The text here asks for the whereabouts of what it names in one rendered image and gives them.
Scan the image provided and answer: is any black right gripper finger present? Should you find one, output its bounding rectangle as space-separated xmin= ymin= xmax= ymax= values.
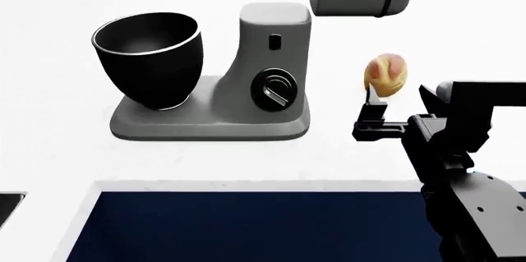
xmin=418 ymin=84 xmax=444 ymax=117
xmin=355 ymin=84 xmax=390 ymax=124

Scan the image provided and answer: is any round golden bread roll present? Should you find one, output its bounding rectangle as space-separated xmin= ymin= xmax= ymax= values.
xmin=363 ymin=53 xmax=409 ymax=98

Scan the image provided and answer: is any black mixer speed dial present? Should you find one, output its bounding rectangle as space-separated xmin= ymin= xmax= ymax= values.
xmin=250 ymin=67 xmax=298 ymax=112

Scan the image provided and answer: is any grey stand mixer base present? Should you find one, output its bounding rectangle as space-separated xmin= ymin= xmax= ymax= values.
xmin=108 ymin=2 xmax=312 ymax=142

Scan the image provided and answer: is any black mixer bowl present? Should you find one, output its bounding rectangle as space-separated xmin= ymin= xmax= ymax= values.
xmin=90 ymin=11 xmax=205 ymax=112

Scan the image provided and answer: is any black sink basin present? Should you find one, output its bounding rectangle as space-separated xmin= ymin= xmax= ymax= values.
xmin=0 ymin=191 xmax=27 ymax=228

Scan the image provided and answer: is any dark grey wrist camera mount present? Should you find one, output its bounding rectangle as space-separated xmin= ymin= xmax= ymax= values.
xmin=435 ymin=80 xmax=526 ymax=108

